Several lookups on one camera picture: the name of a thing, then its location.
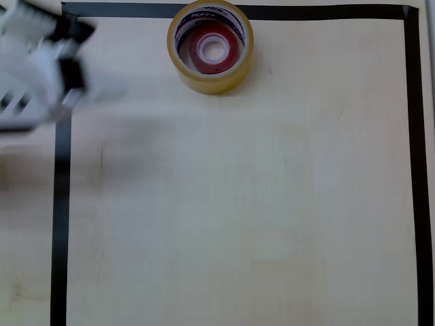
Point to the black webcam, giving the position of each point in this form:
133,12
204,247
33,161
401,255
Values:
74,32

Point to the white printed camera mount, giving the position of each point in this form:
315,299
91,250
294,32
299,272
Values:
27,20

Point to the large yellowish packing tape roll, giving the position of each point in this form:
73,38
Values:
217,85

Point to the black tape strip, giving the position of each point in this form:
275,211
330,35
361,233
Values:
416,136
323,12
63,203

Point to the small red tape roll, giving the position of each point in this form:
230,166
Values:
204,66

